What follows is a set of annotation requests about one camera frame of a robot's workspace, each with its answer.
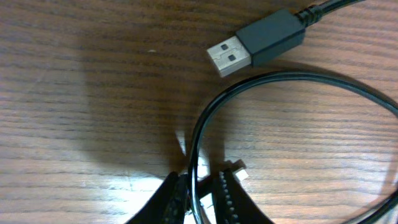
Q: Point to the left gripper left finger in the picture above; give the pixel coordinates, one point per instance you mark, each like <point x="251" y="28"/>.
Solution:
<point x="168" y="204"/>

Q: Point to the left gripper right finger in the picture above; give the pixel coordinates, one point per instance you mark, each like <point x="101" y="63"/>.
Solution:
<point x="232" y="204"/>

